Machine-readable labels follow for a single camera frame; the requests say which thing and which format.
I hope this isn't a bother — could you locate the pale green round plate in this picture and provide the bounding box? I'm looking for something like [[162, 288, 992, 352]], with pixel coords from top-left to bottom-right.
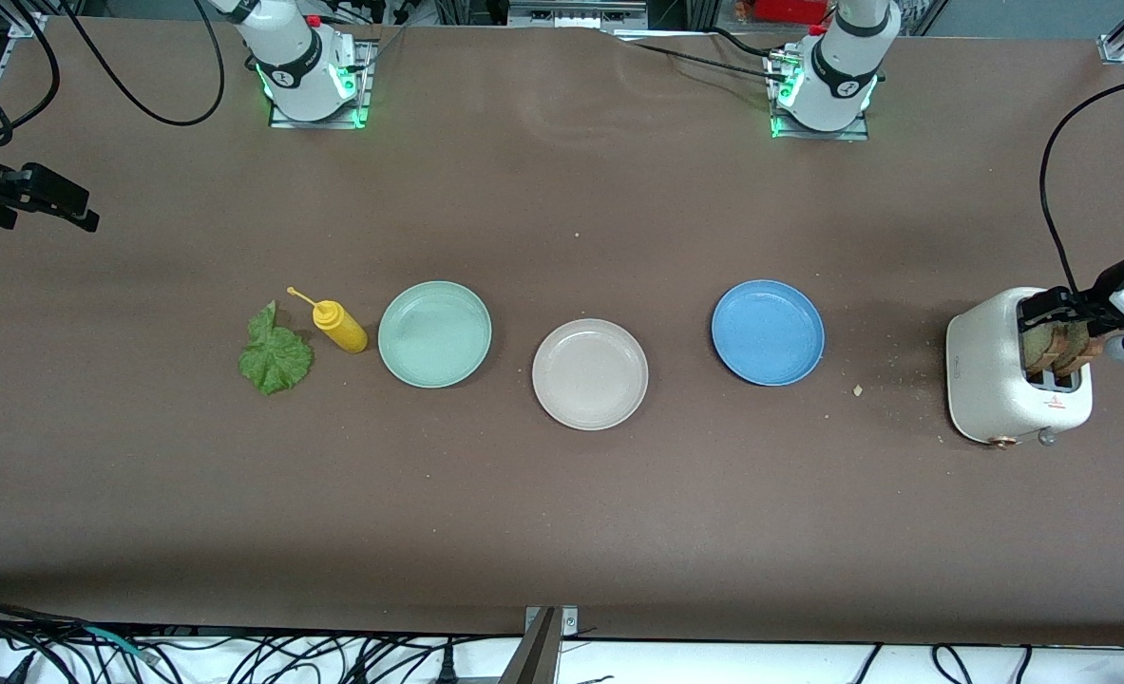
[[377, 280, 493, 390]]

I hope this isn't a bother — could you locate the white two-slot toaster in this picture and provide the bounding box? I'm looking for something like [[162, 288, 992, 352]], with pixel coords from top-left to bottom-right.
[[944, 286, 1094, 449]]

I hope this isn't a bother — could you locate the beige round plate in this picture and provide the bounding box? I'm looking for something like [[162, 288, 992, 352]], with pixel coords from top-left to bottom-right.
[[531, 318, 650, 431]]

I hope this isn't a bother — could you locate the yellow mustard squeeze bottle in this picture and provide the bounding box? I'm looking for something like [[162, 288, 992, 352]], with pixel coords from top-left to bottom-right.
[[286, 286, 370, 354]]

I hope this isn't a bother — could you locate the grey metal box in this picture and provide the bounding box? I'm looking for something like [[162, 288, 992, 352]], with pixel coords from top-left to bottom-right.
[[507, 0, 650, 29]]

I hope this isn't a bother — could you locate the blue round plate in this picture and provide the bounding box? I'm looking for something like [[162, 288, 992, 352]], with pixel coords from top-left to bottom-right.
[[711, 278, 826, 388]]

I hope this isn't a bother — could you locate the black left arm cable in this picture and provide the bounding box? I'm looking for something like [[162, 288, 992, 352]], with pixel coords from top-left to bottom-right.
[[1039, 74, 1124, 295]]

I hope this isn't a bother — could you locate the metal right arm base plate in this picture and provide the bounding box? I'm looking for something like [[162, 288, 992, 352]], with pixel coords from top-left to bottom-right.
[[268, 38, 373, 129]]

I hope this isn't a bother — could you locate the metal mounting bracket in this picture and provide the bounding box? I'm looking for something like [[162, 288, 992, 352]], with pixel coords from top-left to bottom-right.
[[498, 605, 581, 684]]

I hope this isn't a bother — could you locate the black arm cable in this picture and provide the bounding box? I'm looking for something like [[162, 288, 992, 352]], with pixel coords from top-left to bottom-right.
[[60, 0, 227, 127], [1039, 74, 1124, 295]]

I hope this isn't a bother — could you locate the brown bread slice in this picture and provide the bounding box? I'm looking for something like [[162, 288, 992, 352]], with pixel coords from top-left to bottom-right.
[[1060, 318, 1106, 373], [1022, 318, 1066, 376]]

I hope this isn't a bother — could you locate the teal cable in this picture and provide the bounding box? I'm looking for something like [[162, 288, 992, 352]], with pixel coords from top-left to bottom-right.
[[82, 625, 162, 663]]

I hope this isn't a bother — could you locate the red box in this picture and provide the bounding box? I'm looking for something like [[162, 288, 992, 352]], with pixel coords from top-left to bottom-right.
[[750, 0, 830, 26]]

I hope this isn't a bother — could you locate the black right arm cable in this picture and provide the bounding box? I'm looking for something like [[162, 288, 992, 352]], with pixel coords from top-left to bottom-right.
[[60, 0, 227, 127]]

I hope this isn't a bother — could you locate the green lettuce leaf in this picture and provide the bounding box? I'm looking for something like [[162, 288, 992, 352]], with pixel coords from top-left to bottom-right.
[[238, 300, 316, 396]]

